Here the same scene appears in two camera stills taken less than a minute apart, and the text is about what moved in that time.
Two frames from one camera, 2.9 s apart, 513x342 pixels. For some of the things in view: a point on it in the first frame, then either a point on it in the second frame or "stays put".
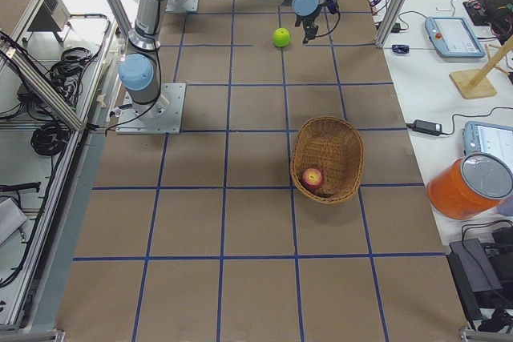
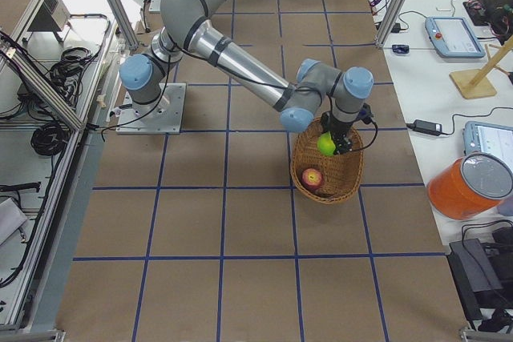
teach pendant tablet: (453, 37) stays put
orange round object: (467, 187) stays put
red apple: (313, 179) stays put
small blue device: (400, 49) stays put
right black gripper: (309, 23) → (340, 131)
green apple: (280, 37) → (325, 144)
